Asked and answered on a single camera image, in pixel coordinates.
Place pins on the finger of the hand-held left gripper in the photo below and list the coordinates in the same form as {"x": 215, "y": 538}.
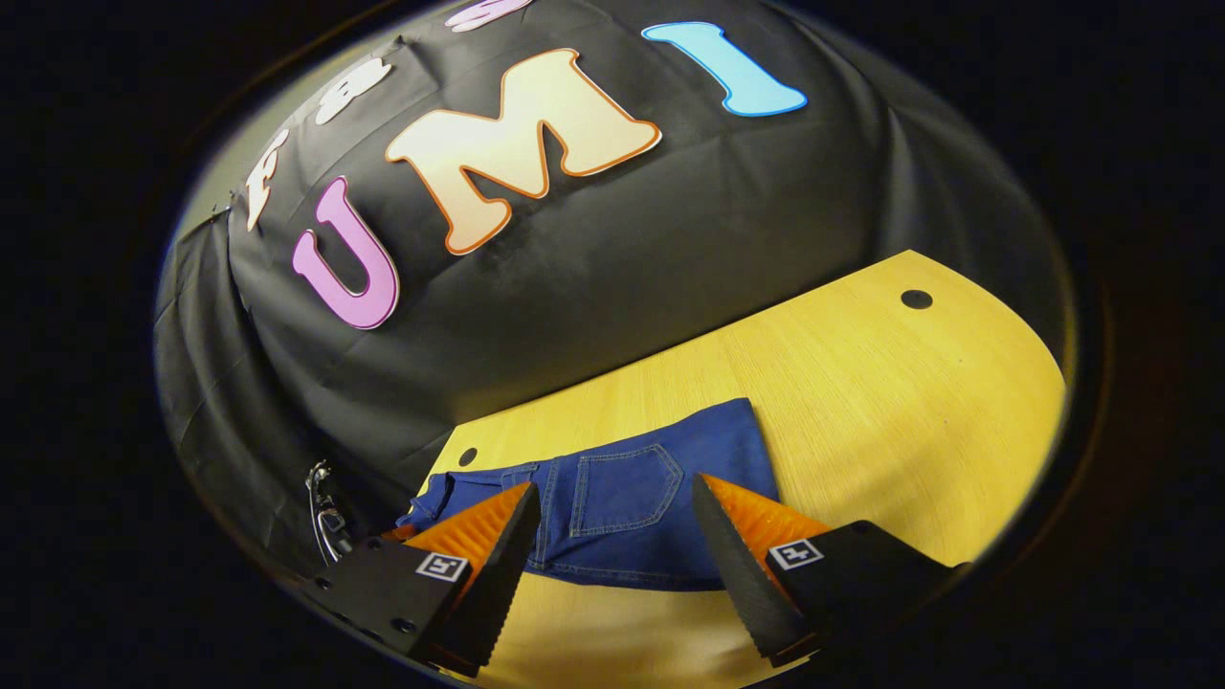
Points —
{"x": 400, "y": 533}

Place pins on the black metal stand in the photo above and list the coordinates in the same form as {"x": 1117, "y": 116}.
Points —
{"x": 328, "y": 517}

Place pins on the black backdrop cloth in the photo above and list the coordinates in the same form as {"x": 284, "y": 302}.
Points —
{"x": 670, "y": 239}

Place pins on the blue denim jeans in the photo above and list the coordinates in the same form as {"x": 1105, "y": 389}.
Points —
{"x": 622, "y": 498}

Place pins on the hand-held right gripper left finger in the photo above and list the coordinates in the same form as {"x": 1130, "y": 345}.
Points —
{"x": 502, "y": 584}

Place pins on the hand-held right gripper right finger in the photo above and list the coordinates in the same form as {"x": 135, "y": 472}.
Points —
{"x": 737, "y": 584}

